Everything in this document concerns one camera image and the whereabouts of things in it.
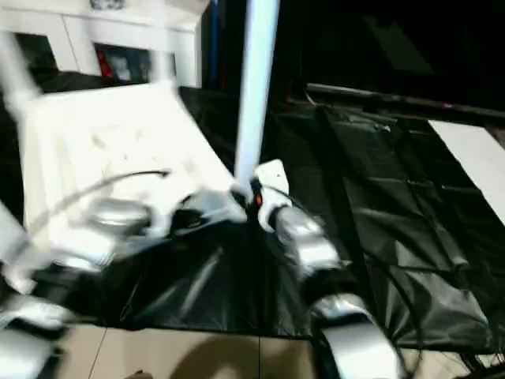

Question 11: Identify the flat white board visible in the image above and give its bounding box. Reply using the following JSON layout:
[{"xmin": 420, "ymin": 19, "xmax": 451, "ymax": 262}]
[{"xmin": 426, "ymin": 120, "xmax": 505, "ymax": 222}]

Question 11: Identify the white cabinet with glass doors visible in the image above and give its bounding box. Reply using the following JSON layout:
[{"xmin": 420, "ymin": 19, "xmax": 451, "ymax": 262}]
[{"xmin": 0, "ymin": 0, "xmax": 200, "ymax": 86}]

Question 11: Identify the white plastic table top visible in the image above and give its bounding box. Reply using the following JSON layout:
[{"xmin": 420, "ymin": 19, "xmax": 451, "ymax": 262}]
[{"xmin": 16, "ymin": 83, "xmax": 249, "ymax": 261}]

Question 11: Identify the black plastic mat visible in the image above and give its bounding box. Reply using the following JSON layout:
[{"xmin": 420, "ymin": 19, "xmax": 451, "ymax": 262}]
[{"xmin": 0, "ymin": 69, "xmax": 505, "ymax": 352}]

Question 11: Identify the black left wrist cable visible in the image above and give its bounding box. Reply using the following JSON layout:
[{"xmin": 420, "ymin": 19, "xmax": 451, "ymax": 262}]
[{"xmin": 28, "ymin": 170, "xmax": 170, "ymax": 230}]

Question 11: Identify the large black screen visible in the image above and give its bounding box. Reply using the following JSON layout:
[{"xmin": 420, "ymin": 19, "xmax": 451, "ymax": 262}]
[{"xmin": 201, "ymin": 0, "xmax": 505, "ymax": 107}]

